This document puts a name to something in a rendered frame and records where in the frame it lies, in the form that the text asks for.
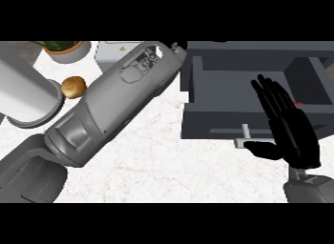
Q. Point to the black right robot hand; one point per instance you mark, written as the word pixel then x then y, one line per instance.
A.
pixel 291 127

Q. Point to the dark grey open drawer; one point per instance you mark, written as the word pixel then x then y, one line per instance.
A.
pixel 248 95

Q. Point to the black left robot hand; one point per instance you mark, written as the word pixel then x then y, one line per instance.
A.
pixel 178 44

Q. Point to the potted green plant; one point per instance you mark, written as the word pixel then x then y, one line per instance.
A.
pixel 63 47

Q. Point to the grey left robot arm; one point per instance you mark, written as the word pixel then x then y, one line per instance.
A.
pixel 112 95

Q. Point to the brown potato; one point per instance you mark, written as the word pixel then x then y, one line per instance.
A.
pixel 73 87

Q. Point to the red can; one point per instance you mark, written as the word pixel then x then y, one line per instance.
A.
pixel 297 102

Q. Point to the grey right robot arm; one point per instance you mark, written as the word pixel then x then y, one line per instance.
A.
pixel 314 189

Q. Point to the large white cylinder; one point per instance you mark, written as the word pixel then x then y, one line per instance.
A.
pixel 13 92

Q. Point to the pale grey appliance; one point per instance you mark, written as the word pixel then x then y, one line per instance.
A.
pixel 112 52

